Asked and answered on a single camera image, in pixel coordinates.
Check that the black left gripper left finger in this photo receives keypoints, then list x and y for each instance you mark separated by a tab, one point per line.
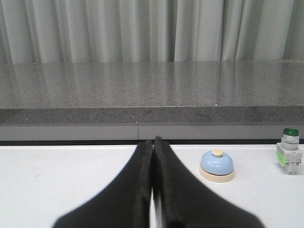
124	203

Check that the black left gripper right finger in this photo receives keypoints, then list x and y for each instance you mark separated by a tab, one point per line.
182	201

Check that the blue and cream desk bell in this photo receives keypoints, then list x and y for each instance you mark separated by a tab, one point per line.
217	166

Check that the grey stone counter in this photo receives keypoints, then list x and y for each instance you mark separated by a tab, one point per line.
192	101

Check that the grey pleated curtain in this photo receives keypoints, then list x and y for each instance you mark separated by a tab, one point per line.
78	31

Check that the green pushbutton switch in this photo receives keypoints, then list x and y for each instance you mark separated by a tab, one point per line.
289	155

